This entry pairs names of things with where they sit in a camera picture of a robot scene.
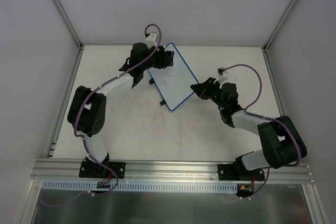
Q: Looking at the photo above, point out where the right aluminium frame post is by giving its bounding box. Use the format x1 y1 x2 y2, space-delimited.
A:
263 0 299 52

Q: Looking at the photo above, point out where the slotted cable duct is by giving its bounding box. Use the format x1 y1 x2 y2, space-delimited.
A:
41 179 238 194

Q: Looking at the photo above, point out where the left aluminium frame post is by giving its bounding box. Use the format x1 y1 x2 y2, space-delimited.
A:
52 0 82 49

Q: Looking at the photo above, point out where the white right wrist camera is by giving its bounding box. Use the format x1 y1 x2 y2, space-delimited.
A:
215 67 235 83

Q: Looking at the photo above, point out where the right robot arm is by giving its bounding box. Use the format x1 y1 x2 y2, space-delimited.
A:
191 78 308 180

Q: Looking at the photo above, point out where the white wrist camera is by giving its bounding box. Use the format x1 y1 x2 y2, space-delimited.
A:
215 67 235 83
145 33 158 49

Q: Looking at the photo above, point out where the aluminium frame post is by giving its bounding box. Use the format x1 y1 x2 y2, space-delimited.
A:
263 0 299 52
52 0 82 49

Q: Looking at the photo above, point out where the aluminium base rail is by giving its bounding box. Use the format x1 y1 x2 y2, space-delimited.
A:
30 158 315 184

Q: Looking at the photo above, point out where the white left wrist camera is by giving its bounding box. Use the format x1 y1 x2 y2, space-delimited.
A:
145 33 158 49

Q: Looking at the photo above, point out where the blue-framed whiteboard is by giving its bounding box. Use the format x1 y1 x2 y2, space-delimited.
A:
148 42 199 112

